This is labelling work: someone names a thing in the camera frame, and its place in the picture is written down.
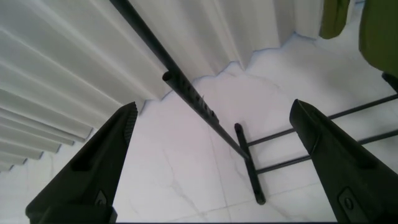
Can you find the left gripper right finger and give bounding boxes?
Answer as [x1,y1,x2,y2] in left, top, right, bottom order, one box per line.
[289,99,398,223]

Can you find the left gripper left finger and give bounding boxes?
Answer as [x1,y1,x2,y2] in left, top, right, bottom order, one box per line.
[25,101,139,223]

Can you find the green long-sleeved shirt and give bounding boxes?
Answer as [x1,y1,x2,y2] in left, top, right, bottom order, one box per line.
[319,0,398,78]

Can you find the black clothes rack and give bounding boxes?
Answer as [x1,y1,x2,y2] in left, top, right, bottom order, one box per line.
[108,0,398,205]

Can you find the white curtain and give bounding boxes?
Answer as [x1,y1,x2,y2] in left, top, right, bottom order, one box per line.
[0,0,358,172]

